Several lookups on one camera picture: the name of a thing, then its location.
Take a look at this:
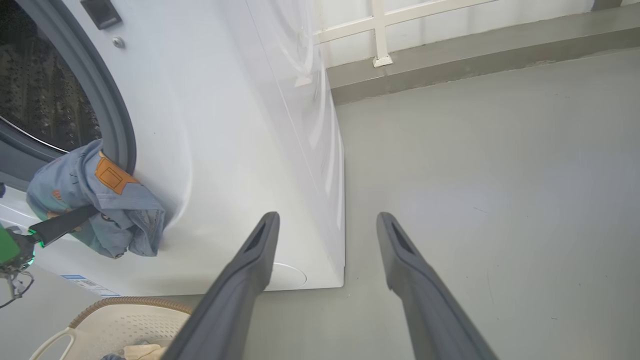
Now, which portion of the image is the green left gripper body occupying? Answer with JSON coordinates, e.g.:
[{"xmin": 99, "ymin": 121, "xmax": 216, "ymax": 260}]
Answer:
[{"xmin": 0, "ymin": 222, "xmax": 37, "ymax": 278}]

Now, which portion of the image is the white metal railing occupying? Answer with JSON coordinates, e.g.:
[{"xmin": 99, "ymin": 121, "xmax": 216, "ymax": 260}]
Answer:
[{"xmin": 312, "ymin": 0, "xmax": 502, "ymax": 69}]

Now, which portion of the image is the beige cloth garment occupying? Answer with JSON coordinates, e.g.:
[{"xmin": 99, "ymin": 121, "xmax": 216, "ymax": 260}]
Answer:
[{"xmin": 123, "ymin": 342, "xmax": 169, "ymax": 360}]

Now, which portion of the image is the thin left gripper cable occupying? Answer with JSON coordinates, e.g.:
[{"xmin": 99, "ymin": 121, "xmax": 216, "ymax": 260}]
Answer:
[{"xmin": 0, "ymin": 269, "xmax": 35, "ymax": 309}]

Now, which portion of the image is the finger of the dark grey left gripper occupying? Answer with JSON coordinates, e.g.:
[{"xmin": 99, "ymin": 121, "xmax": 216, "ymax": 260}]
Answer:
[{"xmin": 28, "ymin": 204, "xmax": 101, "ymax": 249}]

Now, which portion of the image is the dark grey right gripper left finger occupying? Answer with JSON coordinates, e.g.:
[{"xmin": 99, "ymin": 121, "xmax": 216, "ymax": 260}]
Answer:
[{"xmin": 160, "ymin": 211, "xmax": 281, "ymax": 360}]

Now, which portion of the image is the white front-load washing machine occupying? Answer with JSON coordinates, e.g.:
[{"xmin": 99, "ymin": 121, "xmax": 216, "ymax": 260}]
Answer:
[{"xmin": 0, "ymin": 0, "xmax": 346, "ymax": 299}]

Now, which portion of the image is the blue energy label sticker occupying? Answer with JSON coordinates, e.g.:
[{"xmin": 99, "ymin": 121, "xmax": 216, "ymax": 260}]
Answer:
[{"xmin": 60, "ymin": 273, "xmax": 121, "ymax": 299}]

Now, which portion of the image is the round white filter cover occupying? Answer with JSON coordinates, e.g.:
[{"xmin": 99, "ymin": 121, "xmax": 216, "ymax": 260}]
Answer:
[{"xmin": 264, "ymin": 262, "xmax": 308, "ymax": 291}]

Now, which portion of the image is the cream basket with brown rim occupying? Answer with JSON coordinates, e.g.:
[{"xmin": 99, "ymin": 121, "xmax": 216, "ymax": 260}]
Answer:
[{"xmin": 28, "ymin": 296, "xmax": 194, "ymax": 360}]

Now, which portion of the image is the grey rubber door gasket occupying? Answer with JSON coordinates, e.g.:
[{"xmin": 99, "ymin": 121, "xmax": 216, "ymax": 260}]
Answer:
[{"xmin": 0, "ymin": 0, "xmax": 138, "ymax": 193}]

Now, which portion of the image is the steel perforated washer drum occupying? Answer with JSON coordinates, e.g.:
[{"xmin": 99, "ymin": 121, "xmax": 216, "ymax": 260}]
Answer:
[{"xmin": 0, "ymin": 0, "xmax": 102, "ymax": 154}]

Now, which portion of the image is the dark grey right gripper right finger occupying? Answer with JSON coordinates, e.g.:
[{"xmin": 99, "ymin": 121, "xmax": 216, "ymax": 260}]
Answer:
[{"xmin": 375, "ymin": 211, "xmax": 499, "ymax": 360}]

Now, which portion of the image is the black door latch socket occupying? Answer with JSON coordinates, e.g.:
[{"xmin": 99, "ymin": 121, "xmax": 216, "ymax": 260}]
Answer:
[{"xmin": 79, "ymin": 0, "xmax": 123, "ymax": 30}]

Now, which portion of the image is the blue orange-print garment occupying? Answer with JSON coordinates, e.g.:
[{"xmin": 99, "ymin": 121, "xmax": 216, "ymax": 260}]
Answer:
[{"xmin": 25, "ymin": 138, "xmax": 167, "ymax": 260}]

